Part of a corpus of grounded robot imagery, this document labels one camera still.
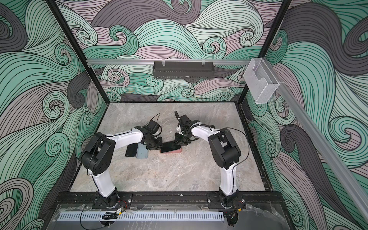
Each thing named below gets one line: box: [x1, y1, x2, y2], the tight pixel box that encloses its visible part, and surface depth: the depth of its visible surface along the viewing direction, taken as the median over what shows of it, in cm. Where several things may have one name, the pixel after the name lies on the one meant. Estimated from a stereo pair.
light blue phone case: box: [136, 142, 149, 159], surface depth 92 cm
